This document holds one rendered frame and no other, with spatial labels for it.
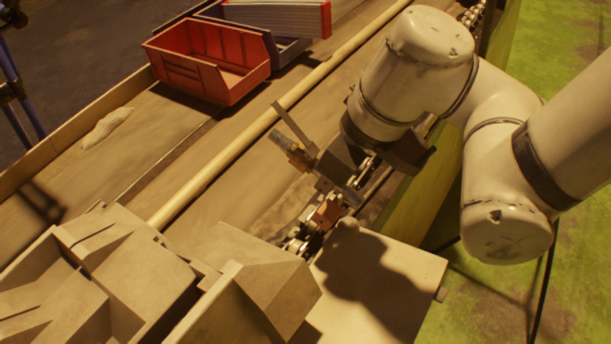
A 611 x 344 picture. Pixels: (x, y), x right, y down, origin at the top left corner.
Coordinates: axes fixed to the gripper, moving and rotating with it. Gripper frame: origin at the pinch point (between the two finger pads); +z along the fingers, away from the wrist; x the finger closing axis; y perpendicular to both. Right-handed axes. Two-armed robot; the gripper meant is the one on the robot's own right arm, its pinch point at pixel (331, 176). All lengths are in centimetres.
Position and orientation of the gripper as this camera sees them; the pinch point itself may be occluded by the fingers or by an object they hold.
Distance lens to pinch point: 68.1
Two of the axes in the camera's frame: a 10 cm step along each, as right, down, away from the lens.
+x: -5.5, 6.2, -5.6
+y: -7.8, -6.2, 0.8
